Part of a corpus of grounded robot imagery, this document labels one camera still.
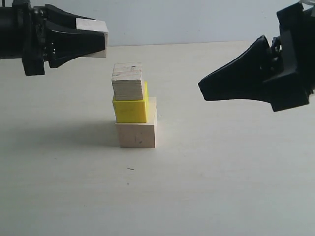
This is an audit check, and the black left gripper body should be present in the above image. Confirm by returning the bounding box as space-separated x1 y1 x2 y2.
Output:
0 0 48 76

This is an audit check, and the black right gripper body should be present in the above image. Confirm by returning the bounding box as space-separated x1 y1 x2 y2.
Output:
263 3 315 112

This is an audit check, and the small wooden cube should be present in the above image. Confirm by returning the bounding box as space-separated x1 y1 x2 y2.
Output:
76 18 109 58

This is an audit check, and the medium wooden cube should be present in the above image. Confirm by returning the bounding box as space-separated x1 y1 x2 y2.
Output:
111 62 144 101

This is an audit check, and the yellow cube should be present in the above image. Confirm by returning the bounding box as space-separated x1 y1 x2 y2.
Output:
112 81 149 123

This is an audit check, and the large pale wooden cube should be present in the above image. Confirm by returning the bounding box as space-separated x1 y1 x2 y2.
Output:
115 97 157 148

